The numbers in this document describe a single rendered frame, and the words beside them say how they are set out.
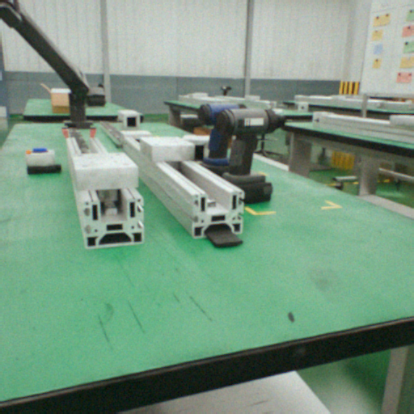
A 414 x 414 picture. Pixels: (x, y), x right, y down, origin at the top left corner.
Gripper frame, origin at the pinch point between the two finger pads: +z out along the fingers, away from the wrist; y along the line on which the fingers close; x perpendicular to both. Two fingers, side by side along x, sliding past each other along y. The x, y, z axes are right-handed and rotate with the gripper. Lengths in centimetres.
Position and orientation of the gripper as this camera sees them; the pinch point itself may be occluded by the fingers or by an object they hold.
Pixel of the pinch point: (80, 145)
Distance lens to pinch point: 170.3
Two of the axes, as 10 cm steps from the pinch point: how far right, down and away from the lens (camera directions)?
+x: -3.2, -2.9, 9.0
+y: 9.5, -0.8, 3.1
